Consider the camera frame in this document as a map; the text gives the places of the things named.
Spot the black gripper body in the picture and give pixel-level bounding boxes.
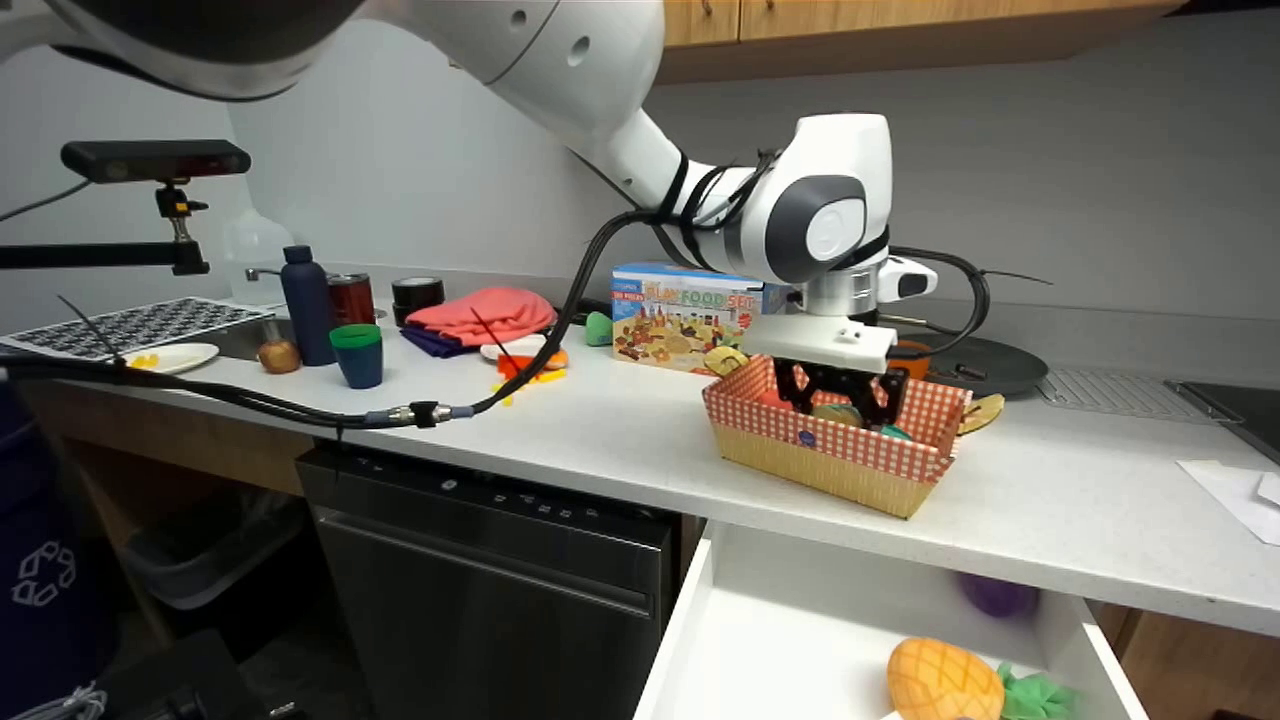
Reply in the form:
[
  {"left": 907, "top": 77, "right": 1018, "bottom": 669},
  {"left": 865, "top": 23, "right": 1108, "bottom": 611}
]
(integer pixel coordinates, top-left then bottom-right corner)
[{"left": 767, "top": 352, "right": 921, "bottom": 432}]

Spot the white drawer with wooden front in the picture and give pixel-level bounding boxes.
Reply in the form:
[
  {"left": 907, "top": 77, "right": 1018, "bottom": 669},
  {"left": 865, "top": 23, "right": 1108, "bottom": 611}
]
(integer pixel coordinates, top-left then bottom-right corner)
[{"left": 628, "top": 521, "right": 1155, "bottom": 720}]

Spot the purple plush toy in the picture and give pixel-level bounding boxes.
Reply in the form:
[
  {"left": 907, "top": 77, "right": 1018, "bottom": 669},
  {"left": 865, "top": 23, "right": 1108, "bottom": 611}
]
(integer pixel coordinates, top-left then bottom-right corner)
[{"left": 951, "top": 570, "right": 1043, "bottom": 630}]

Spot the orange pineapple plush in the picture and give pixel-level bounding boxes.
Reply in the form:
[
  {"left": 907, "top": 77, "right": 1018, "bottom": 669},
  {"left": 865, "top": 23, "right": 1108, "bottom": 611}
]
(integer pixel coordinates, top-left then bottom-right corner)
[{"left": 884, "top": 631, "right": 1083, "bottom": 720}]

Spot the red checkered basket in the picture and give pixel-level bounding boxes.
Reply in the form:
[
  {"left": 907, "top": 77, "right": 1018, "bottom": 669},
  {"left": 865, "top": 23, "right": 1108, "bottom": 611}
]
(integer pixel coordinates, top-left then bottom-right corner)
[{"left": 700, "top": 352, "right": 977, "bottom": 524}]

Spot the yellow round toy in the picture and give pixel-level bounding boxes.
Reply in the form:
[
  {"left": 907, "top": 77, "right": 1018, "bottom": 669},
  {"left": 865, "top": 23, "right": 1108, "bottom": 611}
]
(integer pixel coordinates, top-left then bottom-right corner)
[{"left": 700, "top": 343, "right": 753, "bottom": 381}]

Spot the black round pan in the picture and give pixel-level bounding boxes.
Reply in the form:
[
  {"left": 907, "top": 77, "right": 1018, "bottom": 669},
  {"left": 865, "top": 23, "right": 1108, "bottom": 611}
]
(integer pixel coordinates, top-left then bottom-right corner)
[{"left": 923, "top": 327, "right": 1056, "bottom": 405}]

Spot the blue toy food box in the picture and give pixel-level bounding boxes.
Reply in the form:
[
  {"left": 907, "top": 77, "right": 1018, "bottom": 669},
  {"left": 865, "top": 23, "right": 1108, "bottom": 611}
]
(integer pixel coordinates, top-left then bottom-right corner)
[{"left": 608, "top": 262, "right": 771, "bottom": 381}]

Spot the red toy fries holder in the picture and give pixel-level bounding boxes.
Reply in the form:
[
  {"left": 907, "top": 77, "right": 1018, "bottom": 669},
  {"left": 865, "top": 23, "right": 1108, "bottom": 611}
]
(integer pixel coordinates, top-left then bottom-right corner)
[{"left": 492, "top": 347, "right": 539, "bottom": 388}]

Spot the pink cloth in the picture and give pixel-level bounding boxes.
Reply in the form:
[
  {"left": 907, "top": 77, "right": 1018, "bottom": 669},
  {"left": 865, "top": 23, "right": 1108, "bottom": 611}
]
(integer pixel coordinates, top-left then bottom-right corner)
[{"left": 401, "top": 286, "right": 560, "bottom": 357}]

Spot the black cooktop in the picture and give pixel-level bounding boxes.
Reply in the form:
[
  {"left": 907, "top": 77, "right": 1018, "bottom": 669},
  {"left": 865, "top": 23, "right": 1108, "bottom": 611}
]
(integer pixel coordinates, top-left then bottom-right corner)
[{"left": 1163, "top": 376, "right": 1280, "bottom": 470}]

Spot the white paper sheet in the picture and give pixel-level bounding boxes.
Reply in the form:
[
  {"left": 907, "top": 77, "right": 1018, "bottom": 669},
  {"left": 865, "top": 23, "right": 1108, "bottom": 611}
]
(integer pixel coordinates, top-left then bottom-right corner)
[{"left": 1172, "top": 454, "right": 1280, "bottom": 549}]

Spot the black steel dishwasher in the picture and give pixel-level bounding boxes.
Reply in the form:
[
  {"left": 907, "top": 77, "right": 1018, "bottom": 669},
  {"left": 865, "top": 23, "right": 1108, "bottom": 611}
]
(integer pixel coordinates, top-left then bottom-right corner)
[{"left": 291, "top": 441, "right": 690, "bottom": 720}]

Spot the black jar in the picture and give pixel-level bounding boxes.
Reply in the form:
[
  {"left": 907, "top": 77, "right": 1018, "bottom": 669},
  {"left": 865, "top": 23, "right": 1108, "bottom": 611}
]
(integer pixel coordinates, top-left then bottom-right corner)
[{"left": 388, "top": 272, "right": 447, "bottom": 331}]

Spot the green cup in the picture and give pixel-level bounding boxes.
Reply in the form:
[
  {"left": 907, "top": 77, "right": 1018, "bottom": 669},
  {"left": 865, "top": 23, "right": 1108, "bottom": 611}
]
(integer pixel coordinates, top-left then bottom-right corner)
[{"left": 325, "top": 319, "right": 388, "bottom": 393}]

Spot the red can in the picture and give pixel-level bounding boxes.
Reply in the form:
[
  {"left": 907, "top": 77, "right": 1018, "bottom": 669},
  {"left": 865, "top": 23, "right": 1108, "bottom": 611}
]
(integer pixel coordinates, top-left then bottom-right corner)
[{"left": 327, "top": 269, "right": 378, "bottom": 331}]

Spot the blue bottle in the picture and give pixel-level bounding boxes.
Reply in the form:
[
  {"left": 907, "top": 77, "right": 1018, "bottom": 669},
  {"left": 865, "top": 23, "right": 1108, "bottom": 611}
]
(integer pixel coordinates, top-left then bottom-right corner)
[{"left": 275, "top": 241, "right": 341, "bottom": 371}]

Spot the brown small toy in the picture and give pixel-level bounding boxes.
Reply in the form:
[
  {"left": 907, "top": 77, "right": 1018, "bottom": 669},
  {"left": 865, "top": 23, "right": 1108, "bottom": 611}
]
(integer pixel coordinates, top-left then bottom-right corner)
[{"left": 257, "top": 338, "right": 305, "bottom": 381}]

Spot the gray plastic bin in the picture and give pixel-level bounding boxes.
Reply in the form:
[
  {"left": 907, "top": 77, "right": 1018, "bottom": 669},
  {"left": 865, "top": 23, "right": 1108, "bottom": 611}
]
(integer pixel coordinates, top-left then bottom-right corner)
[{"left": 115, "top": 490, "right": 319, "bottom": 622}]

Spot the white round plate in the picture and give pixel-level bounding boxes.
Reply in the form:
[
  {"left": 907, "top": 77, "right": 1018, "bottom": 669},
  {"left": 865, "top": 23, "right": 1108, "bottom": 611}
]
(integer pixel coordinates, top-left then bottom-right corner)
[{"left": 115, "top": 341, "right": 228, "bottom": 381}]

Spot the wooden sink cabinet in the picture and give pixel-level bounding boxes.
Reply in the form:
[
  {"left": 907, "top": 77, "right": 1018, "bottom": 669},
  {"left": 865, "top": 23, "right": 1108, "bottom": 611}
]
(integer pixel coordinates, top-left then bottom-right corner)
[{"left": 14, "top": 371, "right": 319, "bottom": 647}]

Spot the gray grid drying rack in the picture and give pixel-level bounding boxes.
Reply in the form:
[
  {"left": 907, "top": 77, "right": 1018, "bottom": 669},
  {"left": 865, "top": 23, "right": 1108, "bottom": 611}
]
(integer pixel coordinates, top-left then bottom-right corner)
[{"left": 0, "top": 292, "right": 281, "bottom": 371}]

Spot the blue recycling bin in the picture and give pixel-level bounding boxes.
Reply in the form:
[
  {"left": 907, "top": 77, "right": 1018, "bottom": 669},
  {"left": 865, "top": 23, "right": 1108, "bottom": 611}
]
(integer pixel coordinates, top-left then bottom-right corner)
[{"left": 0, "top": 381, "right": 108, "bottom": 720}]

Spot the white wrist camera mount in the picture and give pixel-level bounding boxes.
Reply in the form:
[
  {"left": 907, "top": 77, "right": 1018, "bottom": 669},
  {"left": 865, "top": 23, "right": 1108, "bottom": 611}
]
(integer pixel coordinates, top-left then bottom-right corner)
[{"left": 741, "top": 309, "right": 904, "bottom": 381}]

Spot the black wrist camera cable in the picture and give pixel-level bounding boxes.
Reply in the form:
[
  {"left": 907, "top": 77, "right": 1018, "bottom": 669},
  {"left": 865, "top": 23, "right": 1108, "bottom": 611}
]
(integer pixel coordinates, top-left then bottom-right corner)
[{"left": 877, "top": 241, "right": 1000, "bottom": 365}]

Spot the wooden wall cabinet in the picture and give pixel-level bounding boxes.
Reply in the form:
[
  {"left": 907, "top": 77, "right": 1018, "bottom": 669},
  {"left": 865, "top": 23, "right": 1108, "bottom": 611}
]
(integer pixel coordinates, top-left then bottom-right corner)
[{"left": 658, "top": 0, "right": 1192, "bottom": 89}]

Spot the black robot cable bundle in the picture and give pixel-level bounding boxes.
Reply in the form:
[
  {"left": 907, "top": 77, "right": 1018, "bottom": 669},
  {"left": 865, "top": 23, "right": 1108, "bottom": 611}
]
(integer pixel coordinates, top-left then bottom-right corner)
[{"left": 0, "top": 208, "right": 673, "bottom": 438}]

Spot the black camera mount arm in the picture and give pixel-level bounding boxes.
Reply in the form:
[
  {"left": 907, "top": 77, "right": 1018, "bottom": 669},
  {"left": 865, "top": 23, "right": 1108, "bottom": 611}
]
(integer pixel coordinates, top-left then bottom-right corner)
[{"left": 0, "top": 180, "right": 216, "bottom": 279}]

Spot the black stereo camera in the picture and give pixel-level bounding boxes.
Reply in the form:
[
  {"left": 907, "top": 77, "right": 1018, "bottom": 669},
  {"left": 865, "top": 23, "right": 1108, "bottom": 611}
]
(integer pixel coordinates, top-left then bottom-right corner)
[{"left": 56, "top": 135, "right": 257, "bottom": 190}]

